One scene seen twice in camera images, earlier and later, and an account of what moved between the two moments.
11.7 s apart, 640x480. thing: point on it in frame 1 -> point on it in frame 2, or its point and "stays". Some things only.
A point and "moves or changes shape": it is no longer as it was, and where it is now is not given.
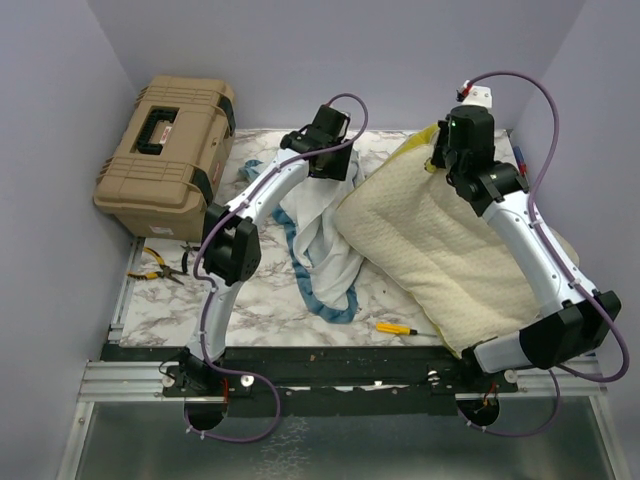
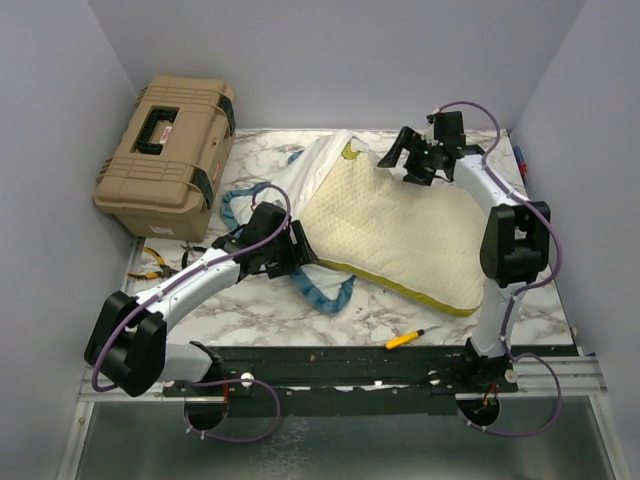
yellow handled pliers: x=165 y=271 stays
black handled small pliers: x=185 y=258 stays
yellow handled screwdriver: x=399 y=329 -> x=397 y=341
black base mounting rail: x=330 y=380 stays
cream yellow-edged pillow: x=434 y=246 moves or changes shape
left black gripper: x=337 y=170 -> x=299 y=253
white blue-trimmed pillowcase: x=330 y=269 moves or changes shape
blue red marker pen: x=521 y=167 stays
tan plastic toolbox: x=160 y=175 stays
